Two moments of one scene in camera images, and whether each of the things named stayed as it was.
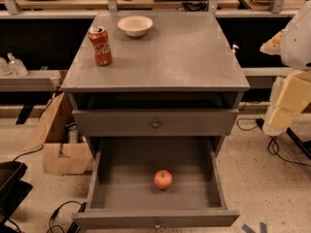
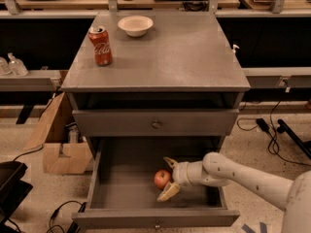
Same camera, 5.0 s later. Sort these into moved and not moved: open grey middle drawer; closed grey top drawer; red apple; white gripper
Moved: white gripper
Not moved: closed grey top drawer; open grey middle drawer; red apple
